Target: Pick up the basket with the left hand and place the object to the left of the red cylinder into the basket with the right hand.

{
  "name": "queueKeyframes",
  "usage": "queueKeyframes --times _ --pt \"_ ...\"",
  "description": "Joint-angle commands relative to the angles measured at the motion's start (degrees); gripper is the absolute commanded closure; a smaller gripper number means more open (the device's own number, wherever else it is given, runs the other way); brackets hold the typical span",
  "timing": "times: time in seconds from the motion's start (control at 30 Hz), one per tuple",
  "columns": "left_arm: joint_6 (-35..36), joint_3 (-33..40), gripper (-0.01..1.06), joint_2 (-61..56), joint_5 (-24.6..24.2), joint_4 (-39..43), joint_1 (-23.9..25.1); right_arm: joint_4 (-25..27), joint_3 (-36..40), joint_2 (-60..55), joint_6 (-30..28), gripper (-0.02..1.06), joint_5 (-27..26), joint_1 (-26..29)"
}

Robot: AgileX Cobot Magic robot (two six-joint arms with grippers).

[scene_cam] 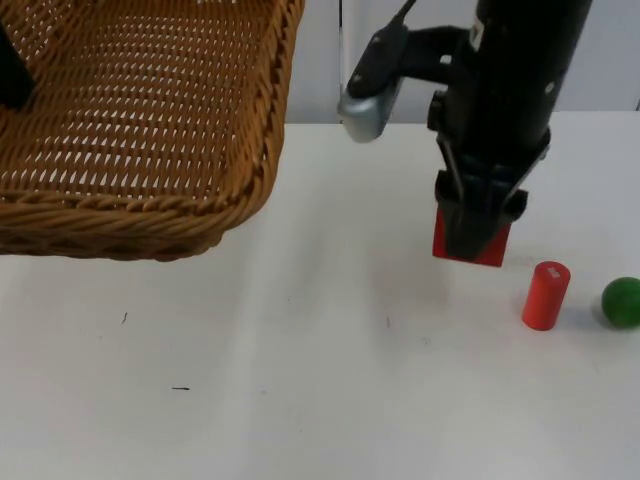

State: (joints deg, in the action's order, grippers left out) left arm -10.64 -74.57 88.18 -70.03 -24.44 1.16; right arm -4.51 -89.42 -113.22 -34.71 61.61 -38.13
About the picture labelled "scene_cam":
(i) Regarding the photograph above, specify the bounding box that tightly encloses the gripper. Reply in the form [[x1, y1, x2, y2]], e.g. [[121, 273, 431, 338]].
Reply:
[[399, 24, 566, 264]]

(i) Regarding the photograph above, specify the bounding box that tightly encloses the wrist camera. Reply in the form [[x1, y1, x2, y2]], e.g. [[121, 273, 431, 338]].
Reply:
[[337, 22, 404, 145]]

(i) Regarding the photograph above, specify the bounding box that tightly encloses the black cable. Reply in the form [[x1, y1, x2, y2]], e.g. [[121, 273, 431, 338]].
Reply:
[[392, 0, 417, 29]]

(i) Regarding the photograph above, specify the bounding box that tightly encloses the red cube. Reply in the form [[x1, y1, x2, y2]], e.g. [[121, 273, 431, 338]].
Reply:
[[430, 207, 512, 269]]

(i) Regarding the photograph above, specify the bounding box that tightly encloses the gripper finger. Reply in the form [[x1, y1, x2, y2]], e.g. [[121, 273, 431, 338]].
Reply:
[[0, 22, 36, 110]]

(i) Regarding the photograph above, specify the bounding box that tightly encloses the green ball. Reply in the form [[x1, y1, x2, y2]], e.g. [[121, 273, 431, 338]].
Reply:
[[599, 276, 640, 330]]

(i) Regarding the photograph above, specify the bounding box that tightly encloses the red cylinder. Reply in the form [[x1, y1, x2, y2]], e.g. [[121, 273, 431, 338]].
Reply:
[[521, 259, 573, 332]]

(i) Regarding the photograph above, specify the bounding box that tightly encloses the brown wicker basket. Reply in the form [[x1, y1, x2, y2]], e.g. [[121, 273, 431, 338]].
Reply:
[[0, 0, 306, 263]]

